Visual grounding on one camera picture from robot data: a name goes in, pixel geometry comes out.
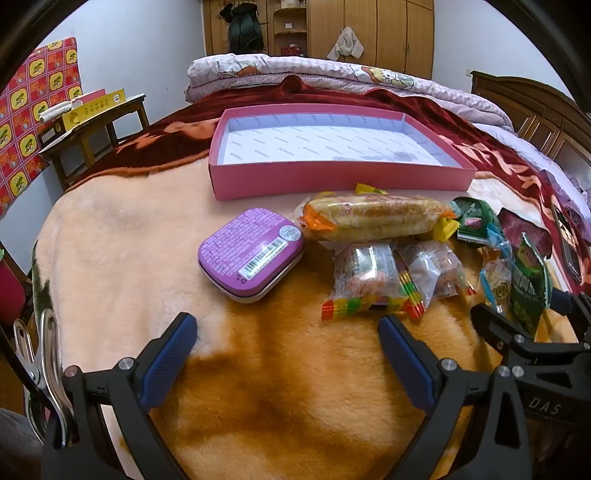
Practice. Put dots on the metal spring clip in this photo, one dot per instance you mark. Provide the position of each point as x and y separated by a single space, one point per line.
51 369

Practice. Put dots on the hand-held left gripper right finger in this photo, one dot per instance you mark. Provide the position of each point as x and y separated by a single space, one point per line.
406 364

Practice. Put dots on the dark wooden headboard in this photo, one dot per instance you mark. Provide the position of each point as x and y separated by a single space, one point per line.
531 106

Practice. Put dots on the maroon snack packet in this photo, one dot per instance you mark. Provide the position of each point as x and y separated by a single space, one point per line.
521 230

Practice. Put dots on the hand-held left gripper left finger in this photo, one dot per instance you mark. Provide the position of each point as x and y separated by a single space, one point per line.
168 360

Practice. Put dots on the clear rainbow-striped snack packet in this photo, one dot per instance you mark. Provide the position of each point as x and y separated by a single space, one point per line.
438 272
364 272

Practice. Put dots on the wooden wardrobe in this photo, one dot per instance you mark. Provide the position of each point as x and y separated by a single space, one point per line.
392 32

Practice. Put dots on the blue candy packet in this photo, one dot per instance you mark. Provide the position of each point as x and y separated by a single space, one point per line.
496 281

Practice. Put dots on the yellow cardboard box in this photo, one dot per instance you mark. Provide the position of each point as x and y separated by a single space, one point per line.
92 108

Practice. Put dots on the smartphone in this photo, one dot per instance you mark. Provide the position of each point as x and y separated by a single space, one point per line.
565 244

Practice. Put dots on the large green snack packet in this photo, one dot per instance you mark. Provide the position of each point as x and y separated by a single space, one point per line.
528 286

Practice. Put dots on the pink checked quilt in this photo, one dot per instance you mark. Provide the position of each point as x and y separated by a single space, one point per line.
323 69

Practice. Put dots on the white paper roll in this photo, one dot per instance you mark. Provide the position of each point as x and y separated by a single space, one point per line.
57 110

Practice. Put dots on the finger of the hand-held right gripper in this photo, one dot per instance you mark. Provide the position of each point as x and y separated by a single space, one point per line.
561 301
489 325

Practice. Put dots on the wooden side table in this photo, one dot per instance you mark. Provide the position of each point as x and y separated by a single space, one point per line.
83 138

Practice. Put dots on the lilac ruffled bed sheet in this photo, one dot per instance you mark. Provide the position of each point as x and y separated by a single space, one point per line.
531 147

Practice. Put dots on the red basket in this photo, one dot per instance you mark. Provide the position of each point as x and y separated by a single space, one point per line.
291 50

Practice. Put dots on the dark hanging jacket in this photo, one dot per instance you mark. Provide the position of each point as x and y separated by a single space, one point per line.
244 32

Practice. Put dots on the pink cardboard box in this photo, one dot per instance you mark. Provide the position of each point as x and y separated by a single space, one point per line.
323 182

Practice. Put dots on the green packet with pink label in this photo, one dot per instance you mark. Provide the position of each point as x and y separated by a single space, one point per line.
471 221

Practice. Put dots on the red patterned wall cloth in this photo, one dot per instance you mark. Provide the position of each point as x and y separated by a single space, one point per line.
27 115

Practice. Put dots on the white hanging towel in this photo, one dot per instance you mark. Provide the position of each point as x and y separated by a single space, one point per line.
346 44

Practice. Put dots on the orange rice cracker packet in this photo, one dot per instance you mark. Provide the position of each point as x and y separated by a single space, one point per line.
378 217

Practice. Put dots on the purple tin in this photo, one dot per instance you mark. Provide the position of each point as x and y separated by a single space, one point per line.
249 249

